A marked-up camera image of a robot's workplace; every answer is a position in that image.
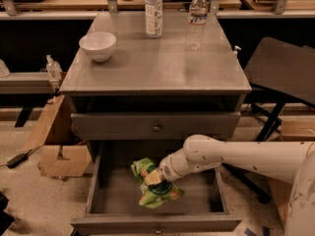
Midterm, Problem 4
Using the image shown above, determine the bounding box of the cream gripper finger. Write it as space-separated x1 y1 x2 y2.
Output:
144 168 163 185

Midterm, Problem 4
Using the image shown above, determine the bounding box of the green rice chip bag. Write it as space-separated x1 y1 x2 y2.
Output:
131 157 184 208

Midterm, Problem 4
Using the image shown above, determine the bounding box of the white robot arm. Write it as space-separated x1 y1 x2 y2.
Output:
145 135 315 236

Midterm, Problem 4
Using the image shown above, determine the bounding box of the grey top drawer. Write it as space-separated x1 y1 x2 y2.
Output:
71 112 240 141

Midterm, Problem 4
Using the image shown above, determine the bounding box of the open grey middle drawer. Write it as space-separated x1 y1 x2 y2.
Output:
71 140 241 235

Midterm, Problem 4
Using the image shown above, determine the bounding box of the grey wooden drawer cabinet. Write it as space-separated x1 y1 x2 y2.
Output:
61 11 251 155

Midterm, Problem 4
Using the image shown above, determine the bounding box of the brown cardboard box left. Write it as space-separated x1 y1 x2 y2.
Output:
23 95 94 177

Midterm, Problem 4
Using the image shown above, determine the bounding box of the brown cardboard box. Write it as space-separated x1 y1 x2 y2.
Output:
268 121 315 236
23 95 94 177

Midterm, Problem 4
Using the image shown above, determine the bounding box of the black power adapter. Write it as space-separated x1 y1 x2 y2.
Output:
7 149 32 168

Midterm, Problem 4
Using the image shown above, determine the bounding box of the white ceramic bowl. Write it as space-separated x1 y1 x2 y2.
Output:
79 31 116 62

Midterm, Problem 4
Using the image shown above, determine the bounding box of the small white pump bottle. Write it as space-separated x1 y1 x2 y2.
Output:
232 45 241 57

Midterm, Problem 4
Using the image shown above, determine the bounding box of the brown cardboard box right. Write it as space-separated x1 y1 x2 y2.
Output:
268 121 315 236

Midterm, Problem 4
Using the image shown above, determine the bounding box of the small clear sanitizer bottle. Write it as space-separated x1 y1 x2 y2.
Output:
46 55 62 81

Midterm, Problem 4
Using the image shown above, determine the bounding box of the black folding side table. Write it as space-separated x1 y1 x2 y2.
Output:
218 36 315 205

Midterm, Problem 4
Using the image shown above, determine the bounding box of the clear plastic water bottle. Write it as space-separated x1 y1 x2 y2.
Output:
186 0 208 51

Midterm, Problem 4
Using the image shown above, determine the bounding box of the labelled clear water bottle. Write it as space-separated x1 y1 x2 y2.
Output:
145 0 162 38

